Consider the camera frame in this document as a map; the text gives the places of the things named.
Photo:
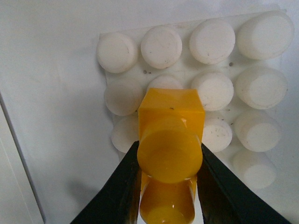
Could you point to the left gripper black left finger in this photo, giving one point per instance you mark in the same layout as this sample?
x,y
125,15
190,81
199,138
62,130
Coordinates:
x,y
118,200

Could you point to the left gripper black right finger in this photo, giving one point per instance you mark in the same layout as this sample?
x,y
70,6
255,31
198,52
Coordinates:
x,y
225,199

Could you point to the yellow two-stud toy block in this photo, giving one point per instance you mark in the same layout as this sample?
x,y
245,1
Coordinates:
x,y
171,123

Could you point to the white studded base plate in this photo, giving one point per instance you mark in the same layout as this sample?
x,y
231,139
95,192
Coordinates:
x,y
231,62

